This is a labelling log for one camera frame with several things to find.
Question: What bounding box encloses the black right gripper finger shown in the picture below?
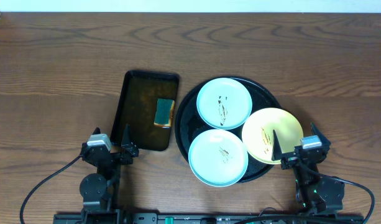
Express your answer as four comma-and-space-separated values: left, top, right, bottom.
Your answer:
311, 122, 329, 144
272, 130, 282, 161

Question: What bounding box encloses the yellow plate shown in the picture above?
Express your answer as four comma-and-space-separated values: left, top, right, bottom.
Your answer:
241, 108, 303, 165

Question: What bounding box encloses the green yellow sponge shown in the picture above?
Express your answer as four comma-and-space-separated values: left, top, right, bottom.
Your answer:
154, 98, 175, 128

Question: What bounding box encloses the light blue plate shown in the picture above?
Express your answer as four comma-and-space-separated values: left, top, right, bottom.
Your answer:
196, 78, 252, 129
188, 129, 249, 187

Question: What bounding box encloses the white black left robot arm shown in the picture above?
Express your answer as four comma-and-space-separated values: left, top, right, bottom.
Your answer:
80, 124, 139, 223

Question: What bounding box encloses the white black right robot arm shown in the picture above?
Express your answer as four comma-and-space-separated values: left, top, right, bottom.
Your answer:
272, 124, 344, 217

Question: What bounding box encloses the black rectangular water tray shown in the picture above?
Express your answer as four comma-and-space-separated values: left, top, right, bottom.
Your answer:
110, 70, 180, 151

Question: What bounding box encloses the black round tray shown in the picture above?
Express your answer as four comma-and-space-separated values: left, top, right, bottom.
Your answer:
175, 76, 281, 184

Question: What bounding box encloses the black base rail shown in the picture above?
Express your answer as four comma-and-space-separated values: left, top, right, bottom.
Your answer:
52, 212, 365, 224

